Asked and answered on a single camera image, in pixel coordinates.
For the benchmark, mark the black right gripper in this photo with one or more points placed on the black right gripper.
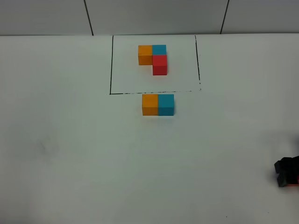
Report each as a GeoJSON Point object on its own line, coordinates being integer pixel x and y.
{"type": "Point", "coordinates": [286, 163]}

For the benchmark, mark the red template cube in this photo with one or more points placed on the red template cube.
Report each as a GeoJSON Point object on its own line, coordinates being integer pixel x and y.
{"type": "Point", "coordinates": [159, 65]}

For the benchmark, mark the blue template cube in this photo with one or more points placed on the blue template cube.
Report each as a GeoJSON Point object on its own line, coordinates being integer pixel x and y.
{"type": "Point", "coordinates": [159, 50]}

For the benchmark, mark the orange template cube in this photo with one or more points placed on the orange template cube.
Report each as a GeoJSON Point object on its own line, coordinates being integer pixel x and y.
{"type": "Point", "coordinates": [145, 54]}

